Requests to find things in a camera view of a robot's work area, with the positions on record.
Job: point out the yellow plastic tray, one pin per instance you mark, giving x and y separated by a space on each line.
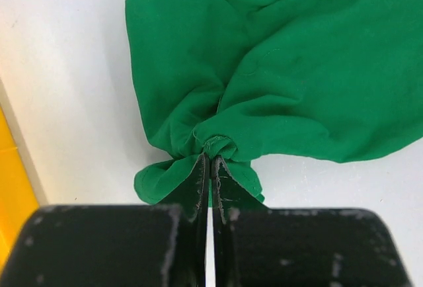
18 201

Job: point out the green t-shirt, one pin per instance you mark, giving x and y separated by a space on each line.
337 80

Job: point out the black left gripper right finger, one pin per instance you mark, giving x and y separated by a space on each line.
259 246

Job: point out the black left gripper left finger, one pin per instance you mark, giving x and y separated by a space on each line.
117 245

